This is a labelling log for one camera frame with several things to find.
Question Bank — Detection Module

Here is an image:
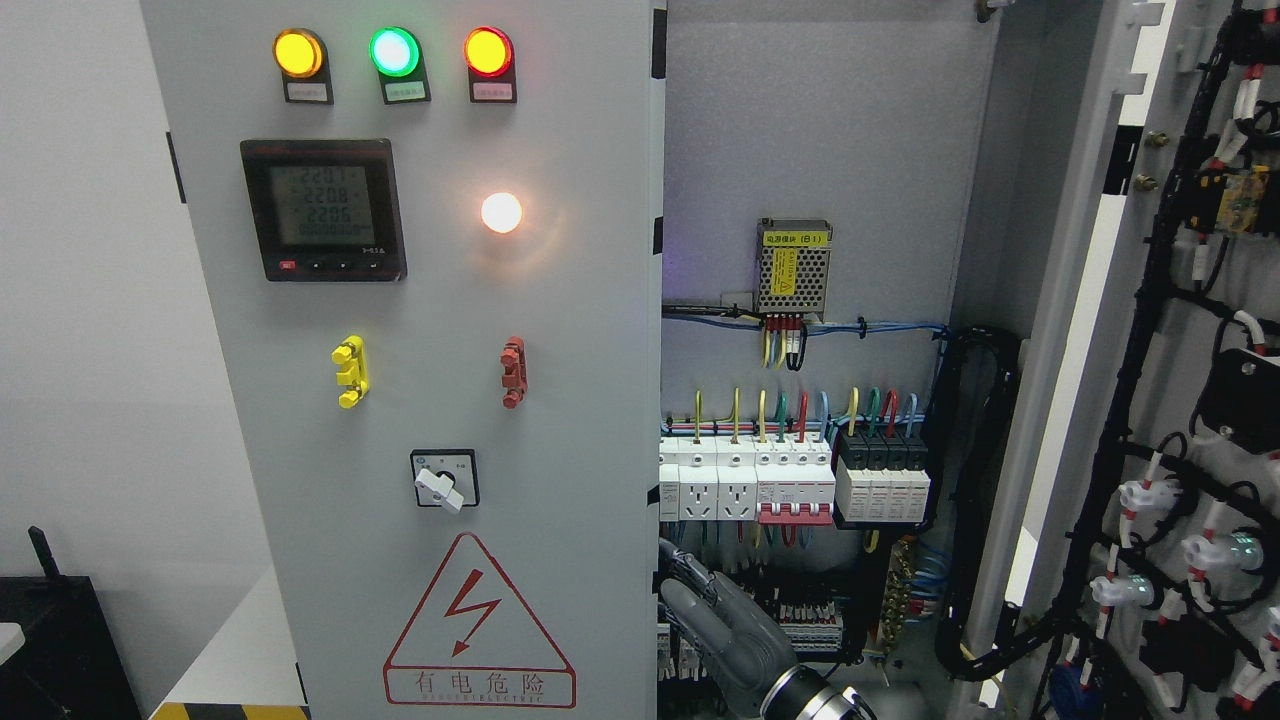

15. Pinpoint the grey cabinet door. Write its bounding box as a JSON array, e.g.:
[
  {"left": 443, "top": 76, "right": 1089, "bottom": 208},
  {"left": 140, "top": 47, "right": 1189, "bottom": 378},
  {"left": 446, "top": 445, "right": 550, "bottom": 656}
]
[
  {"left": 938, "top": 1, "right": 1277, "bottom": 719},
  {"left": 141, "top": 1, "right": 666, "bottom": 719}
]

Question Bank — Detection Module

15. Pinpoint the red terminal connector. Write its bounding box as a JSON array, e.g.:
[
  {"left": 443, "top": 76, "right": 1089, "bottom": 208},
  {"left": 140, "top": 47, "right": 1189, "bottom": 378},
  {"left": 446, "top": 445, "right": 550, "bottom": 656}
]
[{"left": 500, "top": 336, "right": 529, "bottom": 409}]

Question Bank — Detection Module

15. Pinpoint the white socket breaker row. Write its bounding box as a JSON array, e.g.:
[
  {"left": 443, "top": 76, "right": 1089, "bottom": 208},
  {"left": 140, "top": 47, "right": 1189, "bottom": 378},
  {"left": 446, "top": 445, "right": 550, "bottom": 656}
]
[{"left": 658, "top": 436, "right": 758, "bottom": 521}]

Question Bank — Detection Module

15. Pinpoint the metal mesh power supply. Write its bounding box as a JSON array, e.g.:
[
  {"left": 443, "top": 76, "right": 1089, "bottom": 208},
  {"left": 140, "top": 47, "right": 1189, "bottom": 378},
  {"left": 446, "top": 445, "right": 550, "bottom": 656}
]
[{"left": 755, "top": 217, "right": 833, "bottom": 316}]

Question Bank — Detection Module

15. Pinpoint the white glowing indicator lamp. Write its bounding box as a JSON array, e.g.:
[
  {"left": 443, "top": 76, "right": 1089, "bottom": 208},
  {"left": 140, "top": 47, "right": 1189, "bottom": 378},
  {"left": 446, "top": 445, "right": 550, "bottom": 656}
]
[{"left": 480, "top": 192, "right": 524, "bottom": 234}]

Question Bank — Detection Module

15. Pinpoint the black white surge protector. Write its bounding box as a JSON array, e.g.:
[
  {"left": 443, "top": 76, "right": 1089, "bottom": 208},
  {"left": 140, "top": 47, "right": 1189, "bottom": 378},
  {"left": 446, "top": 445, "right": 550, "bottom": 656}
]
[{"left": 835, "top": 433, "right": 934, "bottom": 530}]

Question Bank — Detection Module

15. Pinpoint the grey cabinet body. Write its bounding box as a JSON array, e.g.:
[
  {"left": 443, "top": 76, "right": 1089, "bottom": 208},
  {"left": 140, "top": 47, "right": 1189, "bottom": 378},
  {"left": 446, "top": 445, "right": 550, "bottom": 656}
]
[{"left": 655, "top": 0, "right": 1111, "bottom": 720}]

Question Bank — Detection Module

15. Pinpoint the yellow terminal connector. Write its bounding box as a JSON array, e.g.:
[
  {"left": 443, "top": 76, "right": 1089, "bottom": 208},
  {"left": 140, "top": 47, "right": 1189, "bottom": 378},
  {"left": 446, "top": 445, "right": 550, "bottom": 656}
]
[{"left": 330, "top": 334, "right": 370, "bottom": 409}]

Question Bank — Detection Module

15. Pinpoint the red electric hazard sticker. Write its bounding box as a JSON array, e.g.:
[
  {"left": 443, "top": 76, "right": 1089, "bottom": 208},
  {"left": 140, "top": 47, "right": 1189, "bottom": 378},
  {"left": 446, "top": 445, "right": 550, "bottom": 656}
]
[{"left": 383, "top": 532, "right": 577, "bottom": 708}]

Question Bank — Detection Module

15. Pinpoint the brass right terminal bar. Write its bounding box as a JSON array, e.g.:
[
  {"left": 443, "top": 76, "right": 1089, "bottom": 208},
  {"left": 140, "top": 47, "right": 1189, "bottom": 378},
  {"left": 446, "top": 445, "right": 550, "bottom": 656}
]
[{"left": 878, "top": 536, "right": 915, "bottom": 656}]

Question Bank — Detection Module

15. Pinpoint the red indicator lamp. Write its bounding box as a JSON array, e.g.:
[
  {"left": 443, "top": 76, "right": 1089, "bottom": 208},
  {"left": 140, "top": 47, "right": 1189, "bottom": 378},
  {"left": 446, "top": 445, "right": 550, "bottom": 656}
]
[{"left": 463, "top": 26, "right": 517, "bottom": 104}]

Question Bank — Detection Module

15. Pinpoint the black digital power meter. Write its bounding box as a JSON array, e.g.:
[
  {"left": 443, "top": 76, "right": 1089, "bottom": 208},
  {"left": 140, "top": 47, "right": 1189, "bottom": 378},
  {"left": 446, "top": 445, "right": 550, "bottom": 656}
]
[{"left": 239, "top": 138, "right": 407, "bottom": 282}]

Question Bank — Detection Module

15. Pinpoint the green indicator lamp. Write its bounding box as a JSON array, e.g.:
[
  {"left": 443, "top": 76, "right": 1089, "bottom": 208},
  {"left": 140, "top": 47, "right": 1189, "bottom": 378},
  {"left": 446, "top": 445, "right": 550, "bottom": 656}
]
[{"left": 369, "top": 26, "right": 431, "bottom": 105}]

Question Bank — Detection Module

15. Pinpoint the yellow indicator lamp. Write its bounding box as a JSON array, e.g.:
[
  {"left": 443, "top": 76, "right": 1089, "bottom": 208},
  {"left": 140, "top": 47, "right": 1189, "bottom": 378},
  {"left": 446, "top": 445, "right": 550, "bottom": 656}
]
[{"left": 271, "top": 28, "right": 334, "bottom": 105}]

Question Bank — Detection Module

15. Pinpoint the black box at left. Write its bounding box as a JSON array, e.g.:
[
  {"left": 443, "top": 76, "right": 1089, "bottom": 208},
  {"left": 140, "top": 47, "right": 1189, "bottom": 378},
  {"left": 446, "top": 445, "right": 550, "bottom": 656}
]
[{"left": 1, "top": 527, "right": 141, "bottom": 719}]

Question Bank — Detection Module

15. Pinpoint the red handled circuit breaker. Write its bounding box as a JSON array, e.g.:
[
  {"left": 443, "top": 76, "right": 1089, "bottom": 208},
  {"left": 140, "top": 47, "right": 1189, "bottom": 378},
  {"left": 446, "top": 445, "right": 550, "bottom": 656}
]
[{"left": 755, "top": 437, "right": 835, "bottom": 527}]

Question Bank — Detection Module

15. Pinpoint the white rotary selector switch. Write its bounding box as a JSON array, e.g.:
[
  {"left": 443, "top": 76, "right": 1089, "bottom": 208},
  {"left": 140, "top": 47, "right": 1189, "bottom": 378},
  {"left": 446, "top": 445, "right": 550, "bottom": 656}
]
[{"left": 410, "top": 448, "right": 480, "bottom": 514}]

